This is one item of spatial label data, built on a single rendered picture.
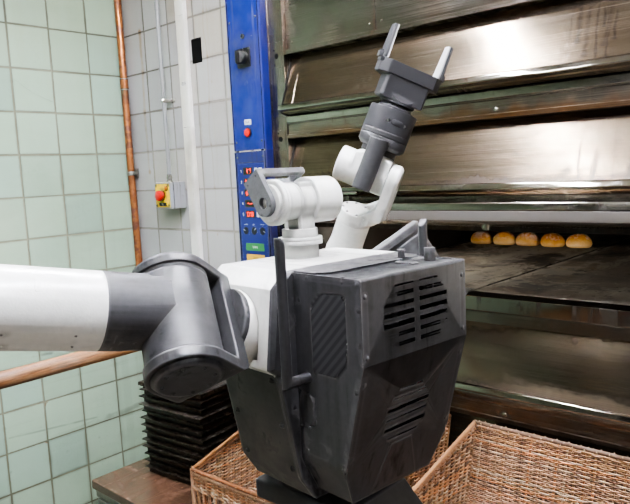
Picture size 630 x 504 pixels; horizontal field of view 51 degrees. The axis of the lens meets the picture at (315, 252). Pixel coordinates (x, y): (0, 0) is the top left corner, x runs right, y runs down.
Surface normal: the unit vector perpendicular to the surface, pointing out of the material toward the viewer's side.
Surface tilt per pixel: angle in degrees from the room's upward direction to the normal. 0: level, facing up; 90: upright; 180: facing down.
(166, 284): 48
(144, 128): 90
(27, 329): 109
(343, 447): 90
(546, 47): 70
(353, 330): 90
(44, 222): 90
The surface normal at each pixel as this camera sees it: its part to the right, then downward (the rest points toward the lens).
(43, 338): 0.31, 0.72
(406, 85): 0.19, 0.23
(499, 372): -0.65, -0.22
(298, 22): -0.67, 0.12
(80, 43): 0.74, 0.04
